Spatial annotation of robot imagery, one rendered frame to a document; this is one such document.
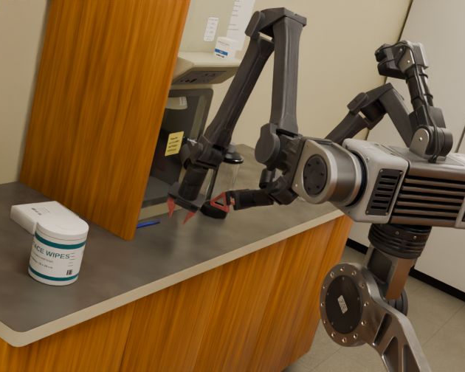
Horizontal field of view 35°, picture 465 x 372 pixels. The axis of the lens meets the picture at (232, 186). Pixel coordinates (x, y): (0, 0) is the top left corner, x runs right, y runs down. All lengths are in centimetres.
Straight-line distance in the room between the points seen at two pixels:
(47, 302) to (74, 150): 65
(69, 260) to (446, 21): 364
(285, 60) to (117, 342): 91
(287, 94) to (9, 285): 83
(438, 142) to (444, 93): 339
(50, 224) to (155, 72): 54
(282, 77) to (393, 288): 57
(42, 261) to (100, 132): 53
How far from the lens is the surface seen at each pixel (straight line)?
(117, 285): 202
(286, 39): 187
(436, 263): 526
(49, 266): 194
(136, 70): 219
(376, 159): 159
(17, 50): 243
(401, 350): 168
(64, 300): 191
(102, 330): 206
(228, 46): 236
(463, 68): 506
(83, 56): 233
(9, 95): 246
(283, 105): 179
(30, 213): 225
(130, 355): 225
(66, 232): 190
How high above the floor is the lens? 188
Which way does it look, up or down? 18 degrees down
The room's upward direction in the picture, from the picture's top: 16 degrees clockwise
